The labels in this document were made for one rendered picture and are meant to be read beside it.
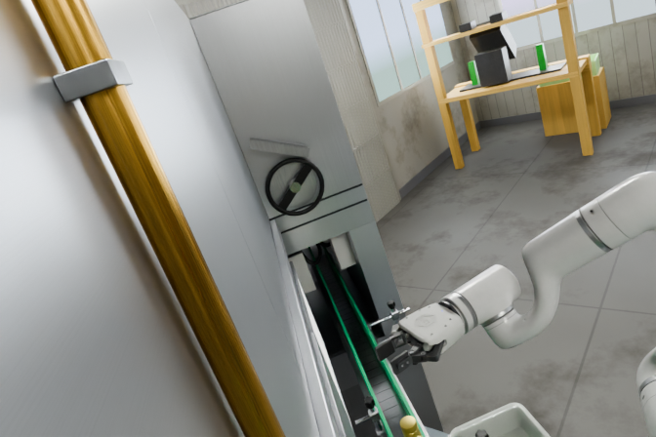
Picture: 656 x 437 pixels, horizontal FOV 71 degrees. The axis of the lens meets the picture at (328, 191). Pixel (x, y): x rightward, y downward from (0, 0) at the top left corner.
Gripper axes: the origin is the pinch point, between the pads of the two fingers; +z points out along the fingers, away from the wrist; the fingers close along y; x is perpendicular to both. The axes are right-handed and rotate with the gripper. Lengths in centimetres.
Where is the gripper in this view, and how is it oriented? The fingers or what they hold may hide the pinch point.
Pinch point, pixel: (391, 356)
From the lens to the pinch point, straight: 96.9
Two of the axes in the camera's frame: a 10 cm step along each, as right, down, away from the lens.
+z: -8.5, 4.1, -3.4
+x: 3.2, 9.0, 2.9
